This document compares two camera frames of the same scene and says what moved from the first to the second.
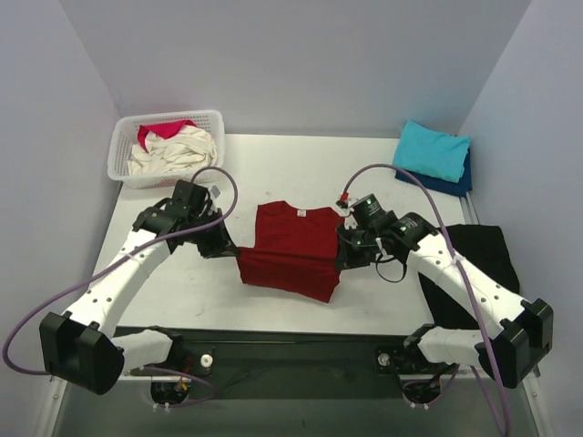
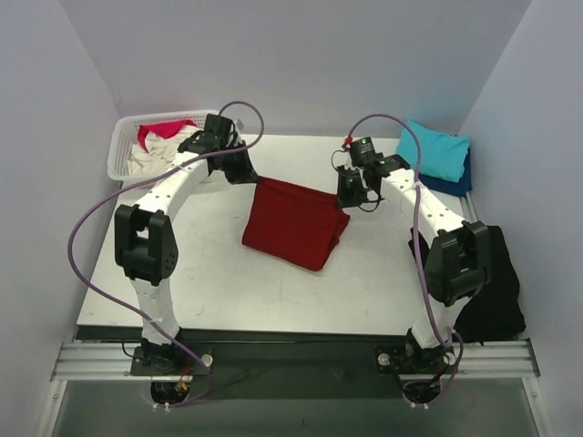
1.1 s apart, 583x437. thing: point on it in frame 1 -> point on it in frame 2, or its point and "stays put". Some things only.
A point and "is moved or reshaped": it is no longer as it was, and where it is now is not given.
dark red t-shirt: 295,251 is moved or reshaped
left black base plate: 189,358 stays put
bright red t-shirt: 164,130 stays put
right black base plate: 404,360 stays put
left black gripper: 218,238 -> 240,168
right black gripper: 348,248 -> 348,192
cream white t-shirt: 190,148 stays put
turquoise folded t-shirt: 431,152 stays put
